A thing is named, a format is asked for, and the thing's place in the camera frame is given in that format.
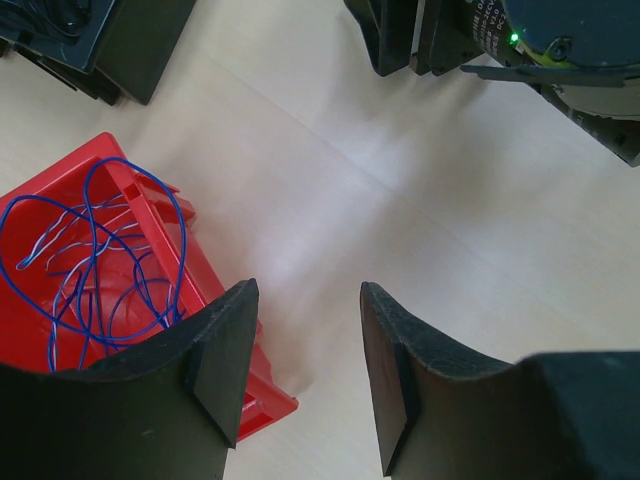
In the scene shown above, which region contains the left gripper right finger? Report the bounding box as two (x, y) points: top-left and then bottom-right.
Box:
(360, 282), (639, 479)

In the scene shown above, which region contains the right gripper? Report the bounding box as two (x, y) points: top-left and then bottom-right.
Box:
(344, 0), (505, 77)

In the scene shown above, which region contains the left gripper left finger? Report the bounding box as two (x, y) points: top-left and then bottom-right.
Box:
(1, 279), (259, 479)

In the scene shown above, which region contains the blue thin wire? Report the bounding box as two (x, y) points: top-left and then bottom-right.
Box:
(0, 157), (189, 351)

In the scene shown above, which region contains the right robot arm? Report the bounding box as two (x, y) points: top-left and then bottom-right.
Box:
(345, 0), (639, 167)

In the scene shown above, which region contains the red plastic bin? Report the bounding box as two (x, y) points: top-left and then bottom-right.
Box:
(1, 133), (298, 442)

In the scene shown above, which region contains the black plastic bin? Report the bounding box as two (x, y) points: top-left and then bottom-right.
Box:
(1, 0), (195, 106)

